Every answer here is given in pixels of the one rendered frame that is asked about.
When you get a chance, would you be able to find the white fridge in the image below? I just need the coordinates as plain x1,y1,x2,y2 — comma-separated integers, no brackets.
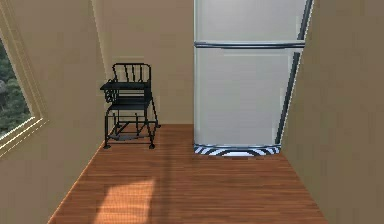
193,0,315,157

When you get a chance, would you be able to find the black high chair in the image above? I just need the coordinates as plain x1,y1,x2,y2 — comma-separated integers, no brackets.
99,62,162,150

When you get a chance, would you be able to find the beige framed window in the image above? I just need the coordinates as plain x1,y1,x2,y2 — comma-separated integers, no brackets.
0,0,50,158

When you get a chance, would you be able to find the black fridge handle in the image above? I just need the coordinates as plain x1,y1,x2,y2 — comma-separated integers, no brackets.
274,51,302,145
297,0,315,41

